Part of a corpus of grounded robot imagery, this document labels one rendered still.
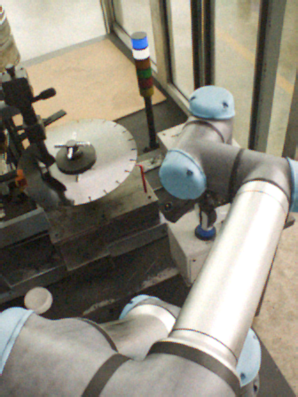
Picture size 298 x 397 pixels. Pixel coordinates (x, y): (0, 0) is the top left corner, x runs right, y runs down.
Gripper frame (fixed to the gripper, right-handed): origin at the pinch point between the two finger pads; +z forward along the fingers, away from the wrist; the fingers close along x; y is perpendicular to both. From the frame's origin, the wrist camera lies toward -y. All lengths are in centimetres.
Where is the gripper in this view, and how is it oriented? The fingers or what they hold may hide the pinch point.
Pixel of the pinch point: (202, 227)
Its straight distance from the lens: 91.9
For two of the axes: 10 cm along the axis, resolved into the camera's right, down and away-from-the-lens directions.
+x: -3.9, -6.7, 6.3
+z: 1.1, 6.4, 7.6
